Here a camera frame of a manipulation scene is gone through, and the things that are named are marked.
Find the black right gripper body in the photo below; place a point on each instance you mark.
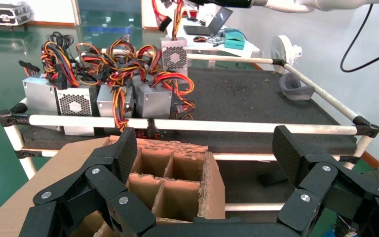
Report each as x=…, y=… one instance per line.
x=228, y=2

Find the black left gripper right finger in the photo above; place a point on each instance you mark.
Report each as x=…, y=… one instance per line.
x=310, y=196

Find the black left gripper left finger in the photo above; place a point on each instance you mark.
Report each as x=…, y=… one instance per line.
x=111, y=196

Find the round vent silver power supply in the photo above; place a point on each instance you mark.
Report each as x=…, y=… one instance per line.
x=174, y=57

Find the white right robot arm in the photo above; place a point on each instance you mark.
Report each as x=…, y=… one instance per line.
x=307, y=4

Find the teal box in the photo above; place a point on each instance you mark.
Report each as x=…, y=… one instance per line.
x=234, y=41

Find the red box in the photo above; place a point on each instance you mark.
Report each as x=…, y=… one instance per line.
x=191, y=13

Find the cardboard box with dividers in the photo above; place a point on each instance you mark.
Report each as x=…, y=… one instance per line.
x=176, y=199

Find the black laptop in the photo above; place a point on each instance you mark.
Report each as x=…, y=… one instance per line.
x=219, y=19

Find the black red computer mouse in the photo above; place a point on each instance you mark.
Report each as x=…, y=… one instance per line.
x=199, y=39

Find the white office table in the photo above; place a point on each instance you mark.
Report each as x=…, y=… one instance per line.
x=232, y=51

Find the white desk fan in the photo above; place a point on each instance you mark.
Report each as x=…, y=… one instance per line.
x=279, y=49

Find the black foam mat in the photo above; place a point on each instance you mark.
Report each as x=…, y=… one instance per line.
x=241, y=95

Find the honeycomb vent power supply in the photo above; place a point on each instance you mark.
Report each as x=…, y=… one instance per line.
x=75, y=104

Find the grey curved plastic part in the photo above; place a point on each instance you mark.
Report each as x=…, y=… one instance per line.
x=294, y=90

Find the plain silver power supply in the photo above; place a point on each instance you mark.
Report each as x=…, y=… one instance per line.
x=40, y=96

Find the black aluminium flight case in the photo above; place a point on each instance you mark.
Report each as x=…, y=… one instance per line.
x=0, y=14

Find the white pipe frame cart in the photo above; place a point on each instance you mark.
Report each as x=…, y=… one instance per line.
x=241, y=127

